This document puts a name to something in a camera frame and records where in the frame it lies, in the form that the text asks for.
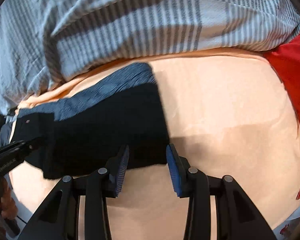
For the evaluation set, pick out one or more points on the red gold-print pillow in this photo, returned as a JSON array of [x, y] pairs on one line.
[[290, 80]]

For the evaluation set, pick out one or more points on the person's left hand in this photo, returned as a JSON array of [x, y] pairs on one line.
[[7, 200]]

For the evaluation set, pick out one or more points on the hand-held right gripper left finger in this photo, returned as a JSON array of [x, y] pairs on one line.
[[120, 170]]

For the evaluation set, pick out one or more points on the dark grey jacket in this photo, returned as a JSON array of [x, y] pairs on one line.
[[3, 135]]

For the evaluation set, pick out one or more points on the white red-print cloth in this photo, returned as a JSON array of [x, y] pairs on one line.
[[286, 230]]

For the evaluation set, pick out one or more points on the black trousers with blue band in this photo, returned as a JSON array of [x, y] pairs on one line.
[[102, 90]]

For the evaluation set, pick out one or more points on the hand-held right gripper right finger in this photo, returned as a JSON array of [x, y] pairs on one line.
[[175, 170]]

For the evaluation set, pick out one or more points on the black pants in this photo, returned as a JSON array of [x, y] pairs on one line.
[[102, 135]]

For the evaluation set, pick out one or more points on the grey striped quilt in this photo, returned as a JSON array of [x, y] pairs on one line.
[[140, 17]]

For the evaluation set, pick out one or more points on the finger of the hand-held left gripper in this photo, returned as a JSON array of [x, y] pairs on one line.
[[32, 145]]

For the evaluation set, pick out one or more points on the peach bed sheet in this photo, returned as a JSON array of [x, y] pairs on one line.
[[227, 117]]

